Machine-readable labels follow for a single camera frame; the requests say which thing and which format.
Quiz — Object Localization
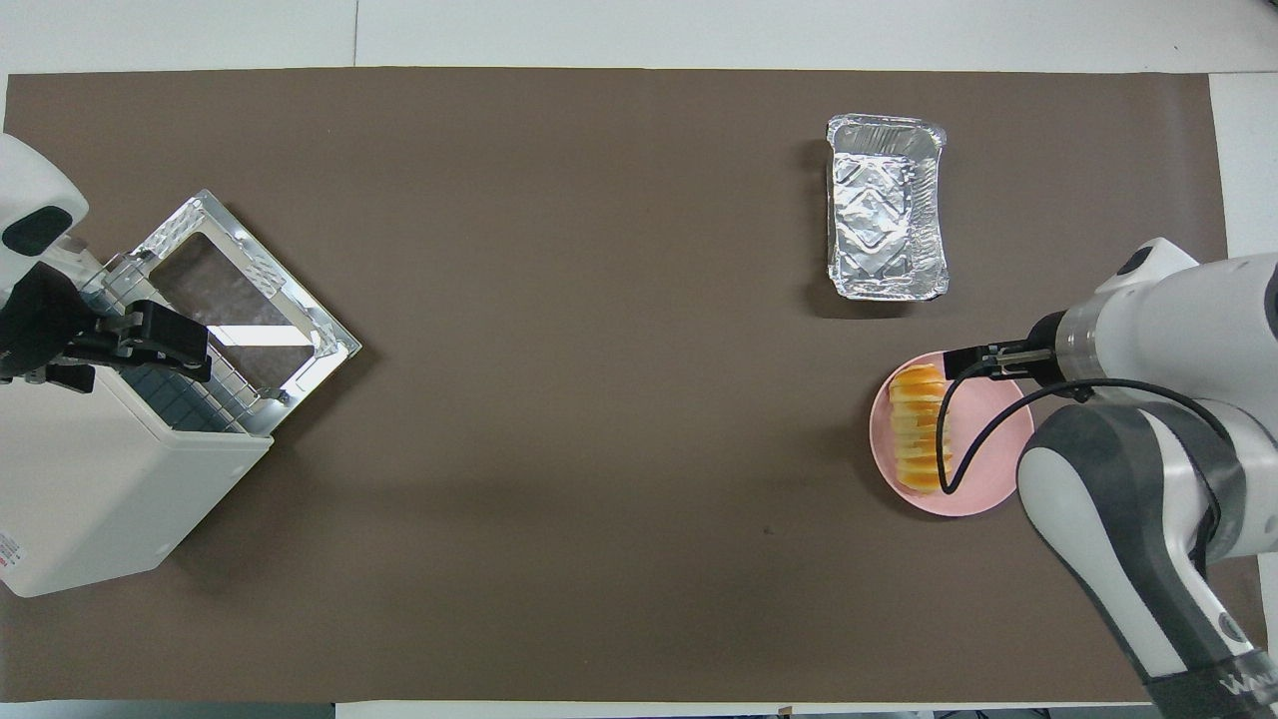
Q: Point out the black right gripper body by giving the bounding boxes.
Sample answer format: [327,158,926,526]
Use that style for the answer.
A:
[1027,311,1068,387]

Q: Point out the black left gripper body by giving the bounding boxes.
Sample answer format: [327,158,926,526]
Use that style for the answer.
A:
[0,261,99,384]

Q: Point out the sliced yellow bread loaf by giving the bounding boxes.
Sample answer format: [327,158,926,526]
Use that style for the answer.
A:
[888,362,958,496]

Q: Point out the aluminium foil tray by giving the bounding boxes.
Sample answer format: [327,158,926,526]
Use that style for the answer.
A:
[825,112,951,303]

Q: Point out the glass oven door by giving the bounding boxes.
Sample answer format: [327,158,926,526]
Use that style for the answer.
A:
[130,189,363,436]

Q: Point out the white toaster oven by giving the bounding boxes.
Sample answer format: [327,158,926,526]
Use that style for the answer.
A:
[0,361,274,599]

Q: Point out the pink round plate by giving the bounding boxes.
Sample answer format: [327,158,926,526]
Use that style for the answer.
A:
[869,351,1036,518]

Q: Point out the brown table mat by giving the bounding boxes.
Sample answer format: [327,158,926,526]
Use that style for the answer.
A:
[0,67,1275,704]

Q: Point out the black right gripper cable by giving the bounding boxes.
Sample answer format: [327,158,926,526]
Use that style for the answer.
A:
[936,375,1249,600]

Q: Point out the metal wire oven rack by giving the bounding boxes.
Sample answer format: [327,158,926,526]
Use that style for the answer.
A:
[98,254,297,436]

